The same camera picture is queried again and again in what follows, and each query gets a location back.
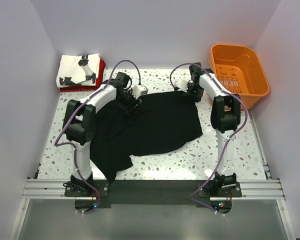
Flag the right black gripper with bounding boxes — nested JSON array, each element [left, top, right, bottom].
[[183, 82, 204, 103]]

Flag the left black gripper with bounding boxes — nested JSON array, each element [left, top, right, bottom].
[[116, 89, 142, 117]]

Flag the black t shirt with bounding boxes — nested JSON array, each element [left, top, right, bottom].
[[89, 91, 203, 183]]

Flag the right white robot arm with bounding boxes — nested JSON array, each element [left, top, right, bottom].
[[183, 63, 241, 197]]

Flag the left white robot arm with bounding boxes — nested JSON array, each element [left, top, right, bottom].
[[62, 72, 148, 197]]

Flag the folded red t shirt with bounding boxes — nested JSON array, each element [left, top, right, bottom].
[[59, 59, 106, 93]]

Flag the orange plastic basket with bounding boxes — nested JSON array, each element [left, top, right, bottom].
[[208, 44, 270, 109]]

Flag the folded white printed t shirt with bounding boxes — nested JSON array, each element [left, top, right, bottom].
[[56, 53, 101, 89]]

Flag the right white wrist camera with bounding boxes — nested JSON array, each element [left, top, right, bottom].
[[176, 79, 189, 92]]

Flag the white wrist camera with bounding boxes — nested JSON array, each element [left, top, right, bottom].
[[176, 79, 189, 92], [132, 84, 148, 99]]

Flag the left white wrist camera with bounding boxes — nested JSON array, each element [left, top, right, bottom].
[[132, 84, 148, 99]]

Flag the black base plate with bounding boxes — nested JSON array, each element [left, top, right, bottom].
[[63, 179, 242, 210]]

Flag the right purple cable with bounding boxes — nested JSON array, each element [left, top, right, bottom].
[[169, 62, 251, 213]]

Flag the aluminium rail frame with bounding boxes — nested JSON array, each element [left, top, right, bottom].
[[10, 106, 296, 240]]

